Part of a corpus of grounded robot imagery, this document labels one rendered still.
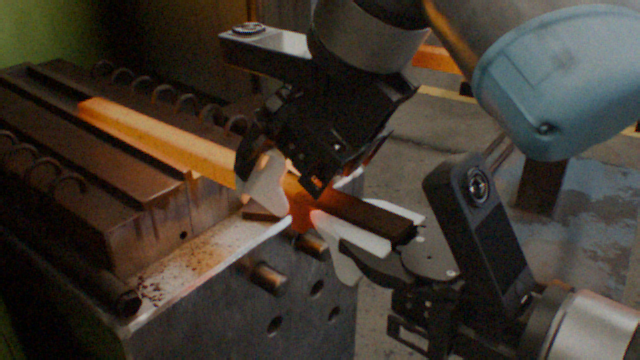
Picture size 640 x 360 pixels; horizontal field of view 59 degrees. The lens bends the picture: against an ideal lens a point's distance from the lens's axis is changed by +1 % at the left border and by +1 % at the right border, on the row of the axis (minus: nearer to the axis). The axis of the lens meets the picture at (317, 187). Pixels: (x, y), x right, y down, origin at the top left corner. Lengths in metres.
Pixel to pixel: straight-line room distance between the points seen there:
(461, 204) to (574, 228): 0.61
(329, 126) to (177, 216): 0.24
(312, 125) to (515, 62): 0.19
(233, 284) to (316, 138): 0.26
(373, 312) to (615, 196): 0.95
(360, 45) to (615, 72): 0.16
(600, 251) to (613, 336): 0.54
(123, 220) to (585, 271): 0.63
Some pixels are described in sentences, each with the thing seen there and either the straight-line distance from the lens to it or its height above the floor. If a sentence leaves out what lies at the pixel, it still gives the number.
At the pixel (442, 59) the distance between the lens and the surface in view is 0.79.
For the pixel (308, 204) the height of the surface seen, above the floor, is 1.02.
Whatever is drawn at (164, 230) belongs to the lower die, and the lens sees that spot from 0.61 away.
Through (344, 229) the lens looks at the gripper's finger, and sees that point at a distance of 0.46.
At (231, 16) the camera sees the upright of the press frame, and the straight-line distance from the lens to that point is 0.85.
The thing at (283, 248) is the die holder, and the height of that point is 0.88.
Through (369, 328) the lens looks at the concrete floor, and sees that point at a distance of 1.77.
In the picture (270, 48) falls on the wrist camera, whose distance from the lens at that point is 0.44.
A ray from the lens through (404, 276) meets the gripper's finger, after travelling 0.42.
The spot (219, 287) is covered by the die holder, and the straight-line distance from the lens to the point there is 0.61.
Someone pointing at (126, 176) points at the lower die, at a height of 0.99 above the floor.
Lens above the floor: 1.31
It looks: 34 degrees down
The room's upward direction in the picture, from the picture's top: straight up
